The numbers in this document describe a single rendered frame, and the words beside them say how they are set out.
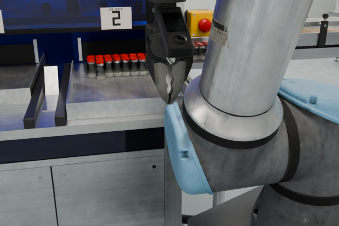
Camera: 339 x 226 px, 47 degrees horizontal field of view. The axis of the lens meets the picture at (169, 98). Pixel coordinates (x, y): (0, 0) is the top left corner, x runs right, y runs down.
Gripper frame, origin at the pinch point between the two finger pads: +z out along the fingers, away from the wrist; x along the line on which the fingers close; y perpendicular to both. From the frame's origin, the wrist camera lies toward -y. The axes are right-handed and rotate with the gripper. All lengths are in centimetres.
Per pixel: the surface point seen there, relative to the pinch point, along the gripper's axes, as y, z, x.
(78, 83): 24.7, 3.4, 18.1
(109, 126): -1.0, 4.4, 12.1
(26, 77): 32.4, 3.4, 31.6
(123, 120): -0.5, 3.6, 9.2
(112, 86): 21.0, 3.4, 10.0
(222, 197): 54, 63, -33
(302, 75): 288, 92, -204
